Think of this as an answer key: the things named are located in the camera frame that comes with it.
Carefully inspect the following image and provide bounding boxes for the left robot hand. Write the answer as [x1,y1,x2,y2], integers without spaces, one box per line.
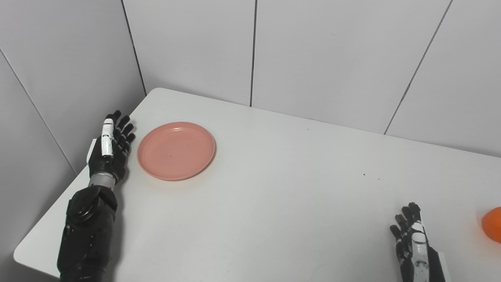
[87,110,136,184]

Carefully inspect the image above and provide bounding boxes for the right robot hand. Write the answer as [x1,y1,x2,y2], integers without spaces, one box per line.
[389,202,451,282]

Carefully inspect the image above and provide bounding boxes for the pink plate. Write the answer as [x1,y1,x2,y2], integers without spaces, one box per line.
[137,121,216,181]

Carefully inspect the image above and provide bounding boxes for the orange fruit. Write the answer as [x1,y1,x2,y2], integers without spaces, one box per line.
[481,207,501,244]

